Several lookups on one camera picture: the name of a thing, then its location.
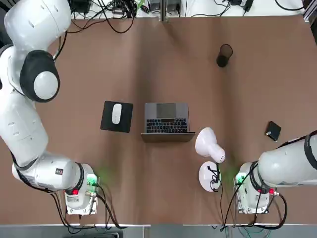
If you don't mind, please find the black mesh pen holder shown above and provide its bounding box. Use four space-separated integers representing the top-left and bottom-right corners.
216 44 233 68

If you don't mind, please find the grey laptop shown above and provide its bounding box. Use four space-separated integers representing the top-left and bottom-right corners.
140 102 196 143

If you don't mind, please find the black mouse mat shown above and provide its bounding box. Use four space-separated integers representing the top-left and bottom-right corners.
100 100 134 133

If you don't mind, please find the white computer mouse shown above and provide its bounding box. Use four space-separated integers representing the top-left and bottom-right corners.
111 103 122 124

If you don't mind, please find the white desk lamp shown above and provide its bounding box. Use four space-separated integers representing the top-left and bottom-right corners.
195 127 226 192

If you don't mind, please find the small flat black box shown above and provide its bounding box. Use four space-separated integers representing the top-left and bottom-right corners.
265 120 282 142

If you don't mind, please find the black device box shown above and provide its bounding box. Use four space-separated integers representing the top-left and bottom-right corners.
71 0 92 14

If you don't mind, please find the black right base cable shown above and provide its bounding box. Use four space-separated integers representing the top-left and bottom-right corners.
219 161 289 229

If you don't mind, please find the black base cable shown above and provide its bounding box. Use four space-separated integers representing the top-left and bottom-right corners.
219 161 289 229
51 183 129 230

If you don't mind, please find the black left base cable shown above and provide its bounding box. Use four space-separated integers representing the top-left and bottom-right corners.
51 183 129 230

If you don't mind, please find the aluminium frame post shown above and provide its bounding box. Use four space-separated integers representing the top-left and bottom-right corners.
160 0 169 23

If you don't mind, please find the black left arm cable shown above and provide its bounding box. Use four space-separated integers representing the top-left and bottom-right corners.
52 31 69 60

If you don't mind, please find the aluminium frame rail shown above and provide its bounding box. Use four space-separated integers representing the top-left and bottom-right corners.
303 0 317 22

